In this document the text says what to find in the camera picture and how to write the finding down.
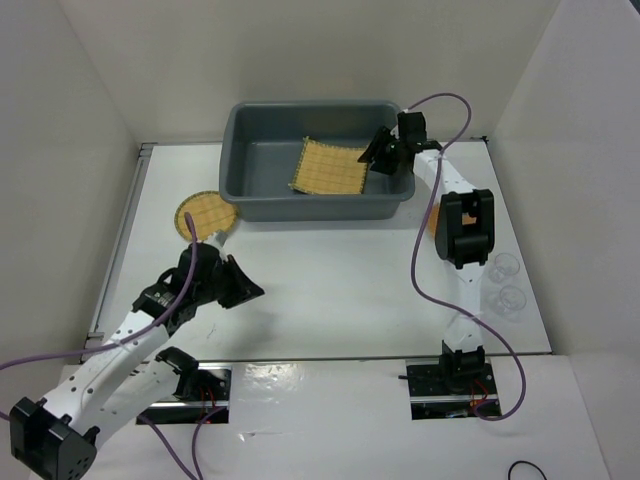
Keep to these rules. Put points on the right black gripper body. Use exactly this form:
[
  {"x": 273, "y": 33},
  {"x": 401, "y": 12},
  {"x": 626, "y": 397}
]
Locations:
[{"x": 388, "y": 157}]

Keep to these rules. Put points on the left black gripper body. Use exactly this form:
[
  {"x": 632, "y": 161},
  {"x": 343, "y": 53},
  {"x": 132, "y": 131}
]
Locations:
[{"x": 208, "y": 291}]

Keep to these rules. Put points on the square woven bamboo mat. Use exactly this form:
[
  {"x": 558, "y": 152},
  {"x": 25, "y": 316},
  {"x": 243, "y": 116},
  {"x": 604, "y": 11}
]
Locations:
[{"x": 325, "y": 169}]

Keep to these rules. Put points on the round green-rimmed bamboo mat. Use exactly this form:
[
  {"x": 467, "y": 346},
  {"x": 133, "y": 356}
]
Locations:
[{"x": 209, "y": 212}]

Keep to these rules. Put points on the round orange woven mat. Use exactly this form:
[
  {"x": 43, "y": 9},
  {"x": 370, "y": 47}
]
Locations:
[{"x": 449, "y": 218}]

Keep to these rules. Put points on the clear plastic cup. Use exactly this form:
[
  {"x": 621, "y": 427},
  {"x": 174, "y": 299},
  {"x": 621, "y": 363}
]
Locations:
[
  {"x": 503, "y": 268},
  {"x": 508, "y": 301}
]

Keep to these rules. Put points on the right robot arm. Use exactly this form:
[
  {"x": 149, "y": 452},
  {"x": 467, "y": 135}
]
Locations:
[{"x": 464, "y": 256}]

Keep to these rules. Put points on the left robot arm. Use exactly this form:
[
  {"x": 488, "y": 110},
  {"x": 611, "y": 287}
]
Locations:
[{"x": 59, "y": 435}]

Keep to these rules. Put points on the grey plastic bin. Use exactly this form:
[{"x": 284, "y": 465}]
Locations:
[{"x": 261, "y": 147}]

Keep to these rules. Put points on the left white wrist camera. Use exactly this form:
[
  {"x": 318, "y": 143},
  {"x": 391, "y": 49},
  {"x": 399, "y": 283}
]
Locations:
[{"x": 217, "y": 239}]

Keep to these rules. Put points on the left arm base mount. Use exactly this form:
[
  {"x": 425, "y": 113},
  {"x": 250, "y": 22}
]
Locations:
[{"x": 208, "y": 399}]

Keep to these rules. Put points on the aluminium frame rail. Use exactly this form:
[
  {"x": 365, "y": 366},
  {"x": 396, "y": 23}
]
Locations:
[{"x": 95, "y": 334}]

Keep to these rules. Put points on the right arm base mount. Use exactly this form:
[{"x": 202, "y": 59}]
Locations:
[{"x": 431, "y": 398}]

